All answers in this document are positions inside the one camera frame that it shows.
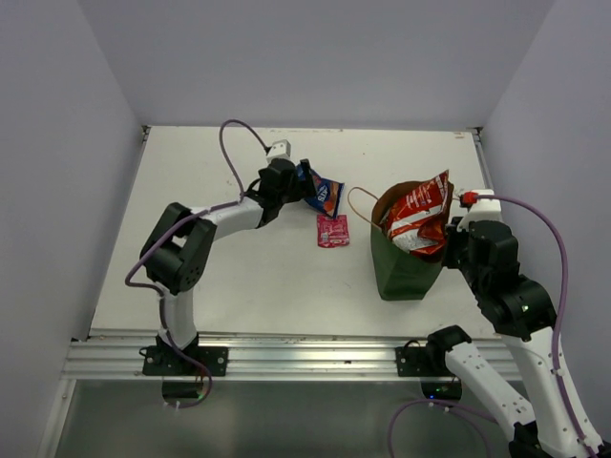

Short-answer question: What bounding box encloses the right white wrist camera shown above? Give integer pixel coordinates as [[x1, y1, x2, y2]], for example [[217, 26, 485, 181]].
[[457, 189, 502, 232]]

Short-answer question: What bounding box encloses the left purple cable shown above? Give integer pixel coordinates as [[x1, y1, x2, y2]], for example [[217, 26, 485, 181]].
[[124, 118, 271, 409]]

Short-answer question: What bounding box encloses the purple cable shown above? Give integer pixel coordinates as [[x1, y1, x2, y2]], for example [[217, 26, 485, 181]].
[[387, 190, 607, 458], [124, 118, 271, 409]]

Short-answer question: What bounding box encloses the green paper bag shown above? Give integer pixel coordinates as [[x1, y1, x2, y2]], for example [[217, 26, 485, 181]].
[[347, 181, 445, 302]]

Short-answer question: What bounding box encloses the blue chips bag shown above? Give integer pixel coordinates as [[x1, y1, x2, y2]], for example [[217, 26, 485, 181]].
[[296, 159, 345, 219]]

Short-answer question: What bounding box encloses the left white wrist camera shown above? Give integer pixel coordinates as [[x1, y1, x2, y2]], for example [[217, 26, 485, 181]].
[[265, 139, 291, 163]]

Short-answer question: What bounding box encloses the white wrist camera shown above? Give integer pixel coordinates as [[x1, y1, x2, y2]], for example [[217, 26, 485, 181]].
[[265, 139, 291, 163], [457, 189, 502, 232]]

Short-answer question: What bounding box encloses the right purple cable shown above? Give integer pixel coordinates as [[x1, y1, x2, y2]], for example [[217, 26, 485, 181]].
[[387, 190, 607, 458]]

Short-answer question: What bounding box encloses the red Doritos bag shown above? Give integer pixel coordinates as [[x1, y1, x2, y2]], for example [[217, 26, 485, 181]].
[[381, 170, 453, 260]]

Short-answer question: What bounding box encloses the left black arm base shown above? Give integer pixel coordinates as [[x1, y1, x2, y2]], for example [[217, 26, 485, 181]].
[[138, 336, 229, 377]]

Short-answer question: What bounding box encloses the small pink candy packet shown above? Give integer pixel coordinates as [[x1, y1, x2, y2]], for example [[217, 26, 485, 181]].
[[316, 215, 349, 248]]

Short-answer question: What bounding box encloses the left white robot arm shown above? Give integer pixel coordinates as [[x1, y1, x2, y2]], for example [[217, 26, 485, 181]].
[[125, 158, 315, 375]]

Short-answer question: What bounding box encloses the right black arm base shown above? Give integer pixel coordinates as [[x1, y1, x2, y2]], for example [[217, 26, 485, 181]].
[[395, 325, 472, 377]]

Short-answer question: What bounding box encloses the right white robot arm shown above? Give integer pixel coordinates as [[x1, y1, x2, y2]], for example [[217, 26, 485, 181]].
[[425, 218, 610, 457]]

